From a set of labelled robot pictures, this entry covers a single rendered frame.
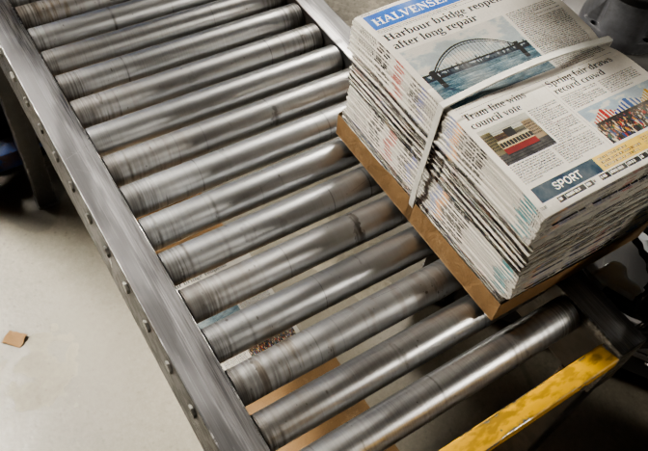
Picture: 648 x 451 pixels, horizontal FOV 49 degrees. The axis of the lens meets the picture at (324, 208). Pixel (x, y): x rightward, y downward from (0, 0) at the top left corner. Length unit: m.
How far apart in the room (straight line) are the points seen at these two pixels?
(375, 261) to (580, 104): 0.33
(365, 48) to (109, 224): 0.42
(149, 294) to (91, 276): 1.00
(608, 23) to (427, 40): 0.52
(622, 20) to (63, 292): 1.40
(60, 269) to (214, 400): 1.14
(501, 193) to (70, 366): 1.24
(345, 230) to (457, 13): 0.33
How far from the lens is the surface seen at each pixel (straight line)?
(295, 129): 1.12
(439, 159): 0.90
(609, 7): 1.39
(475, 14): 1.00
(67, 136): 1.13
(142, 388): 1.77
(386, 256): 0.99
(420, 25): 0.97
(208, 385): 0.88
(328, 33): 1.30
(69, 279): 1.94
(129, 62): 1.24
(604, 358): 0.98
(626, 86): 0.98
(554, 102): 0.92
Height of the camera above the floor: 1.60
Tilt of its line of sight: 52 degrees down
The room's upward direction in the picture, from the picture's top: 9 degrees clockwise
